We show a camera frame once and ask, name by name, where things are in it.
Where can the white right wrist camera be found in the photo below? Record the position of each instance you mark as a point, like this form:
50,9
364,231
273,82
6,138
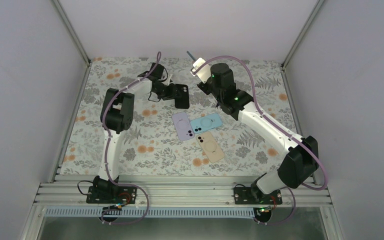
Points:
201,70

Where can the dark teal smartphone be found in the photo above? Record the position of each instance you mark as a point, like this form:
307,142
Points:
190,55

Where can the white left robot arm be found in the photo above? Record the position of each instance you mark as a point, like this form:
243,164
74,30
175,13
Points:
117,117

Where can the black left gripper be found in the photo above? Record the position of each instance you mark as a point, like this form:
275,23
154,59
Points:
171,94

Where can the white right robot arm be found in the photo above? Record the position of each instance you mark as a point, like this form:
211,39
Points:
298,153

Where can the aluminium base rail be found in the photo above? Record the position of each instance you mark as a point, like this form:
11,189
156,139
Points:
173,191

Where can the lilac phone case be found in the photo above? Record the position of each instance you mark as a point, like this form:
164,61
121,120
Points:
182,126

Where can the floral patterned table mat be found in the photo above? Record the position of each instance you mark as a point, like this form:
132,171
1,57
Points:
152,145

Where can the aluminium corner frame post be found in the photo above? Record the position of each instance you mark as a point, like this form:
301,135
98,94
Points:
309,21
71,31

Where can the aluminium corner frame post left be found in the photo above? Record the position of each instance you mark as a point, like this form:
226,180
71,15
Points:
71,31

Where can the beige phone case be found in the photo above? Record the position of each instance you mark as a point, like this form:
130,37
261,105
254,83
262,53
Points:
210,147

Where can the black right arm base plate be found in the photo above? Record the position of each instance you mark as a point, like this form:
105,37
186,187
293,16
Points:
244,195

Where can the light blue phone case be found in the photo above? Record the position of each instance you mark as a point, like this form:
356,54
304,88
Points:
206,123

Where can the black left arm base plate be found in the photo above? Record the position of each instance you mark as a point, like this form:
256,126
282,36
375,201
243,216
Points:
116,195

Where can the black phone case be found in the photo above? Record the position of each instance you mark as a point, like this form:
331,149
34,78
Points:
181,100

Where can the slotted grey cable duct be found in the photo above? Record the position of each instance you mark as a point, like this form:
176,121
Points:
152,212

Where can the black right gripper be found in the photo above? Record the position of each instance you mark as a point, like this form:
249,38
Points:
200,85

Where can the aluminium corner frame post right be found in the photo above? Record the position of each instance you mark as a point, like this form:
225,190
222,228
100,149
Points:
309,21

